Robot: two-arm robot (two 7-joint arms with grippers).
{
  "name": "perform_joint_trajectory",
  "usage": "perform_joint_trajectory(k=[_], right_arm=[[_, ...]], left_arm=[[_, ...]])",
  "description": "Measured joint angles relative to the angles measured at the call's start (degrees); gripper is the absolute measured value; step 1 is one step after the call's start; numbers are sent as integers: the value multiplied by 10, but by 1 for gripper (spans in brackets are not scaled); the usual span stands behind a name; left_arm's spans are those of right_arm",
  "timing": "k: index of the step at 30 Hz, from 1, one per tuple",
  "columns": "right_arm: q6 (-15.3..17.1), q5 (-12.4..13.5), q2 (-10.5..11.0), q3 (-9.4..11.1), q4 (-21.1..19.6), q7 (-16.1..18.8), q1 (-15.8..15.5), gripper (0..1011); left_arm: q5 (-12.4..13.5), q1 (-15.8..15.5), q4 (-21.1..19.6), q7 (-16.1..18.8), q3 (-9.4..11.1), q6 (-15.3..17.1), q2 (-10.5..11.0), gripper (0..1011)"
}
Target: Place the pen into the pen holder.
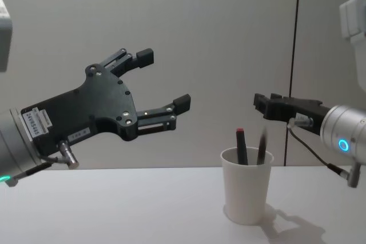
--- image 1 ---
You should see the black pen with red cap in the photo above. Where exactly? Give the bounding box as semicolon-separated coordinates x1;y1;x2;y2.
235;127;249;166

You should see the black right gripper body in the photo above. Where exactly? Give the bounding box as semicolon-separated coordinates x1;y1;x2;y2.
264;97;330;137

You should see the white paper cup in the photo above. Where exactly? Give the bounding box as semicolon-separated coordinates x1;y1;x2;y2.
220;146;275;226

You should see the white table cloth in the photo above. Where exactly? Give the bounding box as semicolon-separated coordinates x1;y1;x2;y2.
0;165;366;244

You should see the thin dark left gripper cable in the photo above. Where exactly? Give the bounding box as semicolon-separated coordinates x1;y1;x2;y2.
5;139;80;188

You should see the dark pen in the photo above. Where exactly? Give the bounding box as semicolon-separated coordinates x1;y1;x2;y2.
256;126;270;166

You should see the thin dark gripper cable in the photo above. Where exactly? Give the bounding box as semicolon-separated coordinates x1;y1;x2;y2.
287;117;352;177
5;139;80;188

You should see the thin dark right gripper cable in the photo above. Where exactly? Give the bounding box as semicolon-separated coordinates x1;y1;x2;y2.
287;117;352;177

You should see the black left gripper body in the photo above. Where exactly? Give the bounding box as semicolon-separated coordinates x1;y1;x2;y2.
21;62;139;168

